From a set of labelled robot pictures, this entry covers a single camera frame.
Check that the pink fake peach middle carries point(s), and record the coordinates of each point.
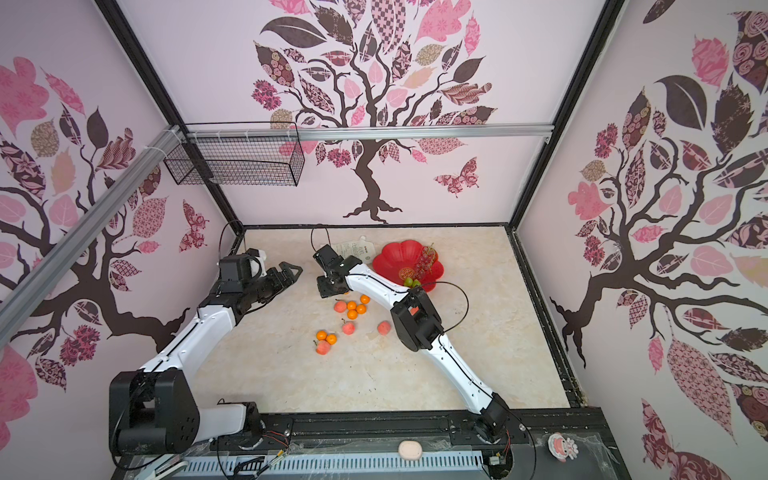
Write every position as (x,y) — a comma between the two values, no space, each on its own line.
(348,327)

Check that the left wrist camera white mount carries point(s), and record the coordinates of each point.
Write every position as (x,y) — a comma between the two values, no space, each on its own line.
(256,260)

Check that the pink fake peach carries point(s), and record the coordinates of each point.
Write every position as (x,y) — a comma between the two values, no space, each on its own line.
(340,306)
(348,327)
(322,347)
(384,328)

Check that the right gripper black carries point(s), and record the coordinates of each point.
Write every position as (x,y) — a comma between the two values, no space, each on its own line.
(324,292)

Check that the white stapler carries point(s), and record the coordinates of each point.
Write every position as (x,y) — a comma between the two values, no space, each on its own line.
(160,472)

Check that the aluminium rail back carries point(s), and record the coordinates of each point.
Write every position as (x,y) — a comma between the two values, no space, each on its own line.
(372,132)

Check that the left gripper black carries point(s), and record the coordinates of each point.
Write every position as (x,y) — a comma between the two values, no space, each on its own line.
(278,282)

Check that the pink fake peach centre right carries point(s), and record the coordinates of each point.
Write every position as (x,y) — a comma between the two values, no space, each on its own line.
(384,328)

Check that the pink fake peach bottom left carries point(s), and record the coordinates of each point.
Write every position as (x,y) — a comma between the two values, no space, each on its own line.
(322,347)

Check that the purple fake grape bunch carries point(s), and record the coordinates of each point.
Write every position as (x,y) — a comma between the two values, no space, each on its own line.
(419,262)

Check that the aluminium rail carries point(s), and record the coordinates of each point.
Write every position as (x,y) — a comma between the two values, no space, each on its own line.
(372,132)
(19,305)

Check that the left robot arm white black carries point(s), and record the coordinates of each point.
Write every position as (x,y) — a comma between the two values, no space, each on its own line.
(152,410)

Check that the white slotted cable duct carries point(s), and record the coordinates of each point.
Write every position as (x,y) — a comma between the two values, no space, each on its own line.
(432,465)

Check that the pink fake peach upper left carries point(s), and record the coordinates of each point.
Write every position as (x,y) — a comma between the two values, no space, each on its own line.
(340,306)

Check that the aluminium rail left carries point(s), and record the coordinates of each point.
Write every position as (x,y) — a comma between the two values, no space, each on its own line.
(19,305)

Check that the pink round sticker toy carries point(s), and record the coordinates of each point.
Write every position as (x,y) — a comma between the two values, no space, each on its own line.
(562,448)

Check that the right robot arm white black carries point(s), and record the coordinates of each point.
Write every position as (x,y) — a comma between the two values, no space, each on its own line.
(419,327)

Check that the red flower-shaped fruit bowl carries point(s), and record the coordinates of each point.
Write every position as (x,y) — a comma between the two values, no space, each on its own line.
(387,263)

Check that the black wire basket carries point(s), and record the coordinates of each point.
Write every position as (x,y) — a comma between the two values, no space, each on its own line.
(259,153)

